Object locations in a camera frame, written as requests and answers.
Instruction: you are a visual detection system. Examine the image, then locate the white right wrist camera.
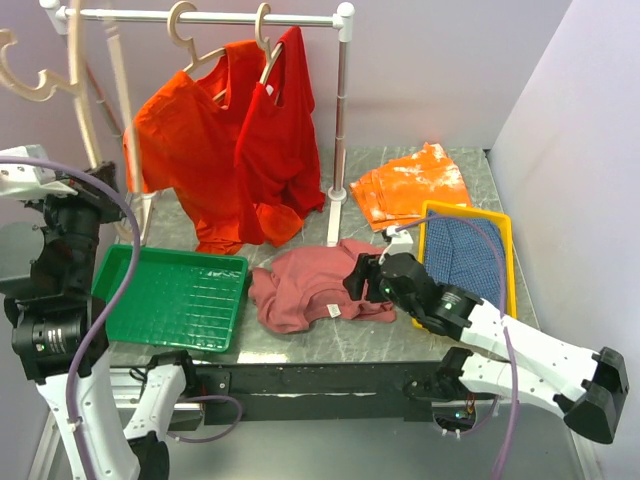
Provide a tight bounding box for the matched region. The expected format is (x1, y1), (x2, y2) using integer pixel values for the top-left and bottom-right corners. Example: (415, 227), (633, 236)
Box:
(379, 225), (414, 265)

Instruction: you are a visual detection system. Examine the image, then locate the dusty pink t shirt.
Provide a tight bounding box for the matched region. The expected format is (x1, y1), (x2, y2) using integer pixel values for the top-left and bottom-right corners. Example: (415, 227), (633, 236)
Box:
(248, 238), (396, 334)

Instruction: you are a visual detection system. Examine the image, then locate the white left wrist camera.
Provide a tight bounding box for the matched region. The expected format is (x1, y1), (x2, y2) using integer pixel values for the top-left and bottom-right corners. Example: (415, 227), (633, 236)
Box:
(1, 163), (78, 202)

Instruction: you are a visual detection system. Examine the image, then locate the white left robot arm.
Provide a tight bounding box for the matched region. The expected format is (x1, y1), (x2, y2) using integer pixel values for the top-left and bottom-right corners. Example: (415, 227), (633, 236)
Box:
(1, 156), (199, 479)

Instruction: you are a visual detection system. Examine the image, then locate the orange white patterned shirt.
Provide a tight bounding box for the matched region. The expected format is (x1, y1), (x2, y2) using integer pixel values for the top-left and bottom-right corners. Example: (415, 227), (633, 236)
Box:
(350, 143), (472, 232)

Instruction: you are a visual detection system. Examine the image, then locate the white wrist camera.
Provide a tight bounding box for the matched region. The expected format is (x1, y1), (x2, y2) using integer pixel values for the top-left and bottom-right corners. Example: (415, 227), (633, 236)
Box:
(379, 225), (414, 265)
(1, 163), (78, 202)

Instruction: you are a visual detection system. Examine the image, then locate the orange t shirt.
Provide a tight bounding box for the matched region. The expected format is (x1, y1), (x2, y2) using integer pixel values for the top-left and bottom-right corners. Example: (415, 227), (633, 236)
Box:
(133, 40), (303, 254)

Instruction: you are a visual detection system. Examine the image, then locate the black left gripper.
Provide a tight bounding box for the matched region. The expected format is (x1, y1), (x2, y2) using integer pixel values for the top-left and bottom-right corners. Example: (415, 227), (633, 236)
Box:
(24, 157), (128, 290)

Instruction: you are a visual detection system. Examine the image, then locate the green plastic tray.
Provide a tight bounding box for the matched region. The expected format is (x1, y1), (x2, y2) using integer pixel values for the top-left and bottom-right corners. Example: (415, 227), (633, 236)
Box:
(106, 247), (249, 353)

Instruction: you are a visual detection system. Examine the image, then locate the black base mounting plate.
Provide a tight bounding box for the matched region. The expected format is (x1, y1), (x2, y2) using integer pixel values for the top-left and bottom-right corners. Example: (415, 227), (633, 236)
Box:
(196, 361), (471, 422)

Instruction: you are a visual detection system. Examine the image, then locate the aluminium frame rail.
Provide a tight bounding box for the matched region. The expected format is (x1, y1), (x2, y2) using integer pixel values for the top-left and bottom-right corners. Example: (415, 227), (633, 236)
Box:
(27, 367), (204, 480)

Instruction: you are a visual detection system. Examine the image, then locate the blue checked shirt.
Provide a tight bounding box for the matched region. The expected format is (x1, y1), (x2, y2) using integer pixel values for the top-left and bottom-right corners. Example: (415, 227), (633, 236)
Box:
(424, 218), (506, 308)

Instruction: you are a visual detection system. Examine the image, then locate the white clothes rack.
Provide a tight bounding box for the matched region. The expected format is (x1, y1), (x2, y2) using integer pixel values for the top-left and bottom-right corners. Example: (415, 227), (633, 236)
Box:
(40, 1), (355, 247)

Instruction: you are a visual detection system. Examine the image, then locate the red t shirt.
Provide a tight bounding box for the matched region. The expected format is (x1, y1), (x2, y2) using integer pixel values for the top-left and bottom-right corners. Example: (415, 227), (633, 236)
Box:
(234, 27), (326, 247)

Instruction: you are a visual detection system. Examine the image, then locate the beige hanger with orange shirt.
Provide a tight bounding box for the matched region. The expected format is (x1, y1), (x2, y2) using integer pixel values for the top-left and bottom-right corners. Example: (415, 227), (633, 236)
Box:
(166, 1), (227, 76)

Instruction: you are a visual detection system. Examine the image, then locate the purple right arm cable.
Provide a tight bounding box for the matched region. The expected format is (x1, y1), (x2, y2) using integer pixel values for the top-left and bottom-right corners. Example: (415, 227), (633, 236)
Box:
(397, 215), (521, 480)

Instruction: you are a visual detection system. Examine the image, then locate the yellow plastic tray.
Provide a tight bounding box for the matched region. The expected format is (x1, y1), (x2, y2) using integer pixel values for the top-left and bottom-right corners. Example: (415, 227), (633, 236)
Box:
(419, 200), (518, 318)

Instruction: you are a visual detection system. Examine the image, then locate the beige hanger with red shirt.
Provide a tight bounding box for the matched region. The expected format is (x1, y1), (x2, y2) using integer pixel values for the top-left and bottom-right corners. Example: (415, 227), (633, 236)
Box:
(254, 2), (282, 85)

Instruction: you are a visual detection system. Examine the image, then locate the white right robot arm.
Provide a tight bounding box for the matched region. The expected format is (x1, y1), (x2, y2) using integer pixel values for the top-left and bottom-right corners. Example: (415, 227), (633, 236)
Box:
(343, 253), (629, 444)

